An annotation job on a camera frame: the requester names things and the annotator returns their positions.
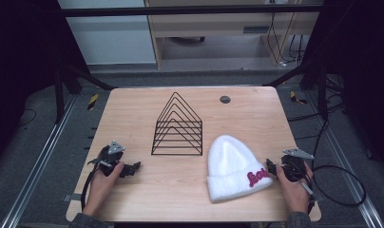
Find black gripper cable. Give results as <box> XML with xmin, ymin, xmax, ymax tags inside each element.
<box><xmin>80</xmin><ymin>166</ymin><xmax>101</xmax><ymax>213</ymax></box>
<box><xmin>302</xmin><ymin>120</ymin><xmax>368</xmax><ymax>208</ymax></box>

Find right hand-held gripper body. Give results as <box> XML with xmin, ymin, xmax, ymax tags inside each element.
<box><xmin>275</xmin><ymin>147</ymin><xmax>316</xmax><ymax>182</ymax></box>

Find black wire triangular rack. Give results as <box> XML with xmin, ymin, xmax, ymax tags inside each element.
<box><xmin>150</xmin><ymin>91</ymin><xmax>203</xmax><ymax>157</ymax></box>

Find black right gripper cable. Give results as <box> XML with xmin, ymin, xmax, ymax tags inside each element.
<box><xmin>302</xmin><ymin>120</ymin><xmax>368</xmax><ymax>208</ymax></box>

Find yellow black striped tape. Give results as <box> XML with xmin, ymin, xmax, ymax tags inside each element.
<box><xmin>86</xmin><ymin>93</ymin><xmax>100</xmax><ymax>111</ymax></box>
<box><xmin>289</xmin><ymin>90</ymin><xmax>308</xmax><ymax>105</ymax></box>

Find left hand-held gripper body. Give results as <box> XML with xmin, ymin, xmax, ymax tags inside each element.
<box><xmin>87</xmin><ymin>140</ymin><xmax>126</xmax><ymax>178</ymax></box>

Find aluminium floor rail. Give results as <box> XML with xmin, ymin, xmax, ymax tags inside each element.
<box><xmin>302</xmin><ymin>91</ymin><xmax>384</xmax><ymax>228</ymax></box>
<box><xmin>0</xmin><ymin>94</ymin><xmax>78</xmax><ymax>228</ymax></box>

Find person's left hand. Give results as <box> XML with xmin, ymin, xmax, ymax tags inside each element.
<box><xmin>83</xmin><ymin>161</ymin><xmax>125</xmax><ymax>218</ymax></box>

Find black horizontal frame bar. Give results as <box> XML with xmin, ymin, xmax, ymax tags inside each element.
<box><xmin>60</xmin><ymin>4</ymin><xmax>324</xmax><ymax>18</ymax></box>

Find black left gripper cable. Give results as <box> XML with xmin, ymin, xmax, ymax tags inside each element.
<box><xmin>80</xmin><ymin>166</ymin><xmax>101</xmax><ymax>213</ymax></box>

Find person's right hand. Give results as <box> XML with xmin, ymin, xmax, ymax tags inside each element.
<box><xmin>275</xmin><ymin>161</ymin><xmax>315</xmax><ymax>215</ymax></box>

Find hanging black cables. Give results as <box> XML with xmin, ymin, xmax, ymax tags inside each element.
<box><xmin>266</xmin><ymin>11</ymin><xmax>307</xmax><ymax>67</ymax></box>

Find black metal stand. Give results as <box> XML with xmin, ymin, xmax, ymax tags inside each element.
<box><xmin>263</xmin><ymin>58</ymin><xmax>329</xmax><ymax>122</ymax></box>
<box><xmin>52</xmin><ymin>60</ymin><xmax>117</xmax><ymax>124</ymax></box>

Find white knit beanie hat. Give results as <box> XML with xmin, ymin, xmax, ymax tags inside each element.
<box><xmin>206</xmin><ymin>134</ymin><xmax>274</xmax><ymax>204</ymax></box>

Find white cabinet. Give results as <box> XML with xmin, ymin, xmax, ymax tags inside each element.
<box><xmin>56</xmin><ymin>0</ymin><xmax>158</xmax><ymax>67</ymax></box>

